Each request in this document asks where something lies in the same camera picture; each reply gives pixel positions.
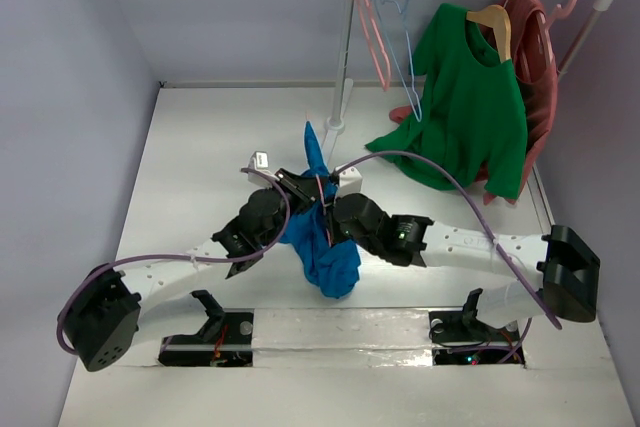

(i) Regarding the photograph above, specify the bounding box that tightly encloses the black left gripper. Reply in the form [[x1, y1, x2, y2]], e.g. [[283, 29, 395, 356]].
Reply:
[[259, 169, 326, 247]]

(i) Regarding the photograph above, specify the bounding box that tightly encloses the pink wire hanger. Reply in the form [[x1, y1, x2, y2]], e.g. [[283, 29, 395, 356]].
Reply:
[[304, 107, 335, 248]]

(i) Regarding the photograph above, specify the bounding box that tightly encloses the blue t-shirt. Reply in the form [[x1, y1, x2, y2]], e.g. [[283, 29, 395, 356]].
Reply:
[[279, 120, 362, 300]]

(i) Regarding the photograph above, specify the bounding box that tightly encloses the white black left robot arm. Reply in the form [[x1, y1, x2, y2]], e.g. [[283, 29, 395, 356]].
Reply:
[[57, 169, 332, 372]]

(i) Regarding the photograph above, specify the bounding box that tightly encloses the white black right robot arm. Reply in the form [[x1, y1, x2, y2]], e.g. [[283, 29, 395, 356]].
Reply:
[[328, 193, 601, 339]]

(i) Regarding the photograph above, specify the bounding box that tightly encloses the green t-shirt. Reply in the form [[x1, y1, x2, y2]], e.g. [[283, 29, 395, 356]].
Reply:
[[366, 3, 528, 200]]

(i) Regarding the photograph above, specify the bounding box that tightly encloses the pink plastic hanger left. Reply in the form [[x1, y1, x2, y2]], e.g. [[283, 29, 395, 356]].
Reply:
[[355, 0, 391, 91]]

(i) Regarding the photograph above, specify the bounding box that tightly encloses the pink plastic hanger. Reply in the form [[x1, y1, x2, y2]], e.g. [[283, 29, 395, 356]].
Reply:
[[543, 0, 578, 32], [355, 0, 391, 91]]

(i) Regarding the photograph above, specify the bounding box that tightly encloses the salmon red t-shirt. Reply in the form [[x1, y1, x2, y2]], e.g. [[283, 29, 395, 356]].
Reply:
[[390, 0, 558, 203]]

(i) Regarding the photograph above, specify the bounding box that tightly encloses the wooden hanger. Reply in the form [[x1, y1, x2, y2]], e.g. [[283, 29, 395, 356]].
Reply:
[[466, 4, 512, 63]]

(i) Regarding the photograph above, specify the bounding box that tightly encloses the pink plastic hanger right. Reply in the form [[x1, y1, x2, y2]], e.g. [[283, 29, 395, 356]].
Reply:
[[543, 0, 578, 32]]

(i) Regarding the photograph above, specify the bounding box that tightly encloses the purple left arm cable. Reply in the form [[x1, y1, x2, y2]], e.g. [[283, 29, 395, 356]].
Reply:
[[55, 166, 292, 356]]

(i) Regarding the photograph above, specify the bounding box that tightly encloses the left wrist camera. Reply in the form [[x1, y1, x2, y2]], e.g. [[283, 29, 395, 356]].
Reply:
[[242, 151, 275, 188]]

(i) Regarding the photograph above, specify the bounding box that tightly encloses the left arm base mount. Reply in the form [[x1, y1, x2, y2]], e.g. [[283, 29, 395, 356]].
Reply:
[[158, 290, 254, 368]]

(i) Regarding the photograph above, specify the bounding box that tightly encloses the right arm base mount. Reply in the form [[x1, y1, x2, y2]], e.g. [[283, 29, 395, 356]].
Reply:
[[429, 288, 526, 366]]

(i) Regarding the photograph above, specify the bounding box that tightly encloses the light blue wire hanger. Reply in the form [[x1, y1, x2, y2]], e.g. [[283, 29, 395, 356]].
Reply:
[[372, 0, 426, 123]]

